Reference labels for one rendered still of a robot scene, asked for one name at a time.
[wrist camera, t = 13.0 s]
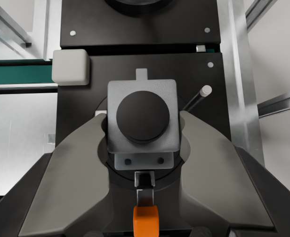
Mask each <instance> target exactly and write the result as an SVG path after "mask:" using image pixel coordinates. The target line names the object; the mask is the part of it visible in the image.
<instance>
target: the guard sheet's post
mask: <svg viewBox="0 0 290 237"><path fill-rule="evenodd" d="M26 36H27V32H26V31H25V30H24V29H23V28H22V27H21V26H20V25H19V24H18V23H17V22H16V21H15V20H14V19H13V18H12V17H11V16H10V15H9V14H8V13H7V12H6V11H5V10H4V9H3V8H2V7H1V6H0V48H2V49H3V50H4V51H14V49H15V50H17V51H25V49H26V43H25V42H24V41H23V40H26Z"/></svg>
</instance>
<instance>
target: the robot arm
mask: <svg viewBox="0 0 290 237"><path fill-rule="evenodd" d="M178 119H179V134H180V138H181V147H180V156H181V158H182V159H183V160H184V162H185V163H184V164H183V165H182V167H181V175H180V185H179V215H180V217H181V219H182V220H183V221H184V222H186V223H187V224H188V225H190V226H191V227H192V228H193V229H192V231H191V234H190V236H189V237H290V191H289V190H288V189H287V188H286V187H285V186H284V185H283V184H282V183H281V182H280V181H279V180H278V179H277V178H275V177H274V176H273V175H272V174H271V173H270V172H269V171H268V170H267V169H266V168H265V167H264V166H263V165H261V164H260V163H259V162H258V161H257V160H256V159H255V158H254V157H253V156H252V155H251V154H250V153H249V152H247V151H246V150H245V149H244V148H243V147H236V146H235V145H233V144H232V143H231V142H230V141H229V140H228V139H227V138H226V137H225V136H224V135H223V134H221V133H220V132H219V131H218V130H216V129H215V128H213V127H212V126H210V125H209V124H207V123H205V122H204V121H202V120H200V119H199V118H197V117H195V116H194V115H192V114H190V113H189V112H187V111H178ZM106 140H107V114H105V113H100V114H98V115H96V116H95V117H94V118H92V119H91V120H89V121H88V122H87V123H85V124H84V125H82V126H80V127H79V128H78V129H76V130H75V131H73V132H72V133H71V134H69V135H68V136H67V137H66V138H65V139H64V140H63V141H62V142H61V143H60V144H59V145H58V146H57V147H56V148H55V149H54V150H53V151H52V152H51V153H44V154H43V155H42V156H41V157H40V158H39V160H38V161H37V162H36V163H35V164H34V165H33V166H32V167H31V168H30V169H29V170H28V171H27V172H26V173H25V174H24V175H23V177H22V178H21V179H20V180H19V181H18V182H17V183H16V184H15V185H14V186H13V187H12V188H11V189H10V190H9V191H8V192H7V193H6V195H5V196H4V197H3V198H2V199H1V200H0V237H104V235H103V233H102V232H101V231H102V230H103V229H104V228H105V227H106V226H107V225H109V224H110V222H111V221H112V219H113V196H112V190H111V184H110V177H109V172H108V169H107V167H106V166H104V164H105V162H106V161H107V160H108V151H107V145H106Z"/></svg>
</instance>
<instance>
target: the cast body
mask: <svg viewBox="0 0 290 237"><path fill-rule="evenodd" d="M107 149H108V152H109V153H112V154H114V167H115V169H116V170H142V169H171V168H173V166H174V157H173V152H176V151H178V150H179V149H180V134H179V119H178V104H177V84H176V82H175V80H173V79H155V80H148V77H147V69H146V68H144V69H136V80H118V81H110V82H109V83H108V87H107Z"/></svg>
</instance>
